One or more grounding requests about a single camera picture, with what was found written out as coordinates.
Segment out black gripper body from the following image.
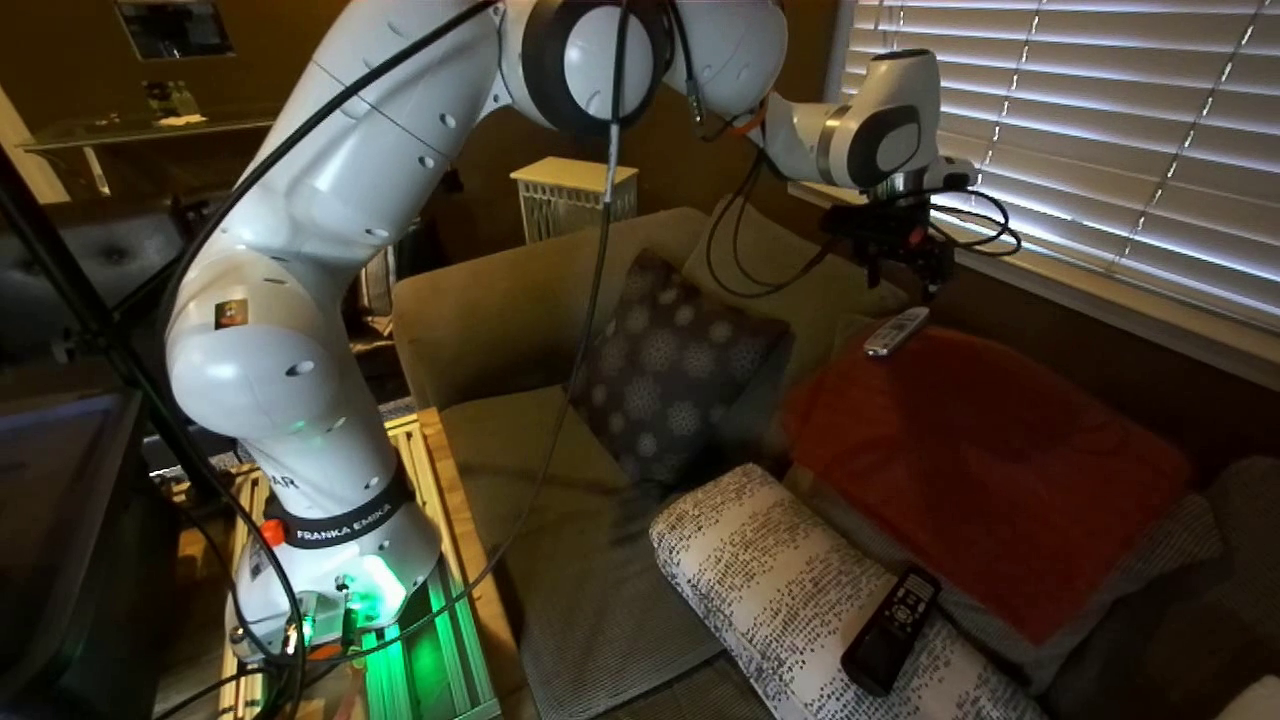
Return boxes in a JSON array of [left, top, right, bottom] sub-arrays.
[[820, 200, 955, 297]]

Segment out grey remote control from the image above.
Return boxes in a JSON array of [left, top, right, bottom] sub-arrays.
[[863, 305, 932, 360]]

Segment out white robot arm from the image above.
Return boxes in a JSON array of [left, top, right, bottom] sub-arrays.
[[163, 0, 971, 658]]

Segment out white dotted pillow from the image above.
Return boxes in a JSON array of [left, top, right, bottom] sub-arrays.
[[647, 465, 1048, 720]]

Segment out black remote control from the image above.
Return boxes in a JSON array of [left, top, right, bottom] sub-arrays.
[[840, 569, 939, 697]]

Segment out grey patterned cushion under fleece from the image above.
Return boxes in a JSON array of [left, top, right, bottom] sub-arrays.
[[783, 465, 1226, 692]]

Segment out window blinds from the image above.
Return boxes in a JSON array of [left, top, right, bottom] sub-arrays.
[[840, 0, 1280, 333]]

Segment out dark floral cushion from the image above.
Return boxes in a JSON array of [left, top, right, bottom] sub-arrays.
[[569, 250, 790, 489]]

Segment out white wicker basket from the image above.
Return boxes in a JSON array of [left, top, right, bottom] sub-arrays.
[[511, 156, 639, 241]]

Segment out beige sofa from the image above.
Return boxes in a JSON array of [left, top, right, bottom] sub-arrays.
[[393, 206, 1280, 720]]

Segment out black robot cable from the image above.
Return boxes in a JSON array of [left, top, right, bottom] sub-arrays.
[[453, 0, 644, 602]]

